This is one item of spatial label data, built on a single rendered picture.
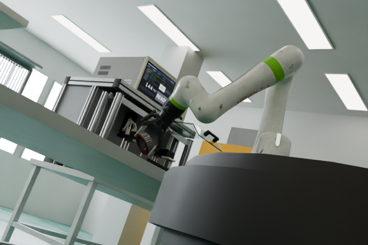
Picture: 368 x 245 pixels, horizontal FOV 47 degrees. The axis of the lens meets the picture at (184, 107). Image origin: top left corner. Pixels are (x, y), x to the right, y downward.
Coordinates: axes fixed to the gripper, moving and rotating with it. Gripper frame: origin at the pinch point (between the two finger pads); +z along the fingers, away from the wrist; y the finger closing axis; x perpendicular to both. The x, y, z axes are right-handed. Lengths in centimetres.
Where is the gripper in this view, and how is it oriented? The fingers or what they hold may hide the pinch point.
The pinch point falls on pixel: (145, 143)
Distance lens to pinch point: 195.3
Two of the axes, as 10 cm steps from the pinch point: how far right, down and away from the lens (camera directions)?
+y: 5.6, 7.1, -4.2
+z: -5.8, 7.0, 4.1
